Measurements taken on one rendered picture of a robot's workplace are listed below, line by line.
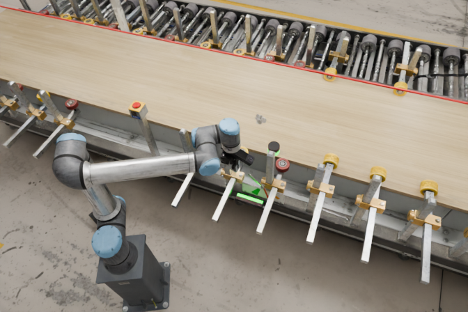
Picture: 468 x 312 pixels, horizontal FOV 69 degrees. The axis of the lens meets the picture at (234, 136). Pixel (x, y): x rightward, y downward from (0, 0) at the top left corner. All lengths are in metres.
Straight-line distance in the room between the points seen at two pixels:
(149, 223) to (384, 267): 1.78
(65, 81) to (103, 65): 0.29
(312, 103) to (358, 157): 0.48
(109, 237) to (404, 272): 1.99
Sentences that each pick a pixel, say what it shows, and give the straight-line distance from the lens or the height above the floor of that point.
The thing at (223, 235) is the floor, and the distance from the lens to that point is 2.74.
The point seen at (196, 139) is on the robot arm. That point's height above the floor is 1.35.
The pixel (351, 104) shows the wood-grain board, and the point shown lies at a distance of 2.34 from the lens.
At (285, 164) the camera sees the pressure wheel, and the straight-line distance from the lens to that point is 1.96.
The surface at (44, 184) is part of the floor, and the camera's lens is 3.47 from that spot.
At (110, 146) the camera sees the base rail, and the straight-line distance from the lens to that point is 2.49.
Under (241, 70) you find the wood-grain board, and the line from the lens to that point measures 2.51.
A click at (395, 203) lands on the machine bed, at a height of 0.70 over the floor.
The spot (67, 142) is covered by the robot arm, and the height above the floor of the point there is 1.45.
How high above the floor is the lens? 2.53
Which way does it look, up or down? 51 degrees down
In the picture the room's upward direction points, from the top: 5 degrees counter-clockwise
